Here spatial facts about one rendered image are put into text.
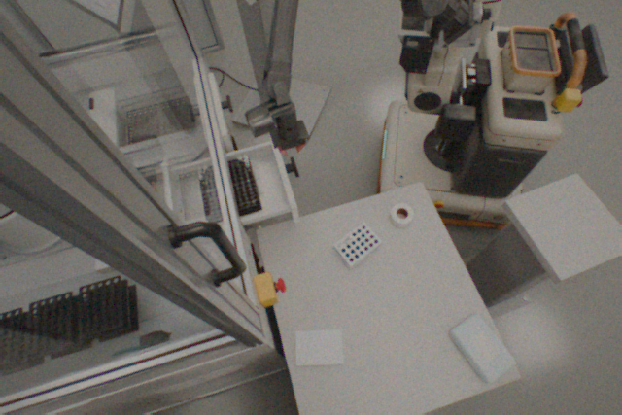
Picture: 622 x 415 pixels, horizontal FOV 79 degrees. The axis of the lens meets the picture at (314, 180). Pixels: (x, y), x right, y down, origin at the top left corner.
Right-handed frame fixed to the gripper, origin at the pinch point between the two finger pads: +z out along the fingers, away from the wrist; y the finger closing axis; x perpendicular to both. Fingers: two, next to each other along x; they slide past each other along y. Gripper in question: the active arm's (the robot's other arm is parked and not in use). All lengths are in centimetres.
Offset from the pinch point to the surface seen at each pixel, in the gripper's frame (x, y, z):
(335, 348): 53, 5, 18
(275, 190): 4.7, 8.0, 11.8
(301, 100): -98, -26, 91
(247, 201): 8.9, 16.9, 5.5
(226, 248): 46, 16, -52
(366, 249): 30.1, -13.3, 17.9
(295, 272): 29.5, 9.4, 19.6
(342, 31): -153, -74, 94
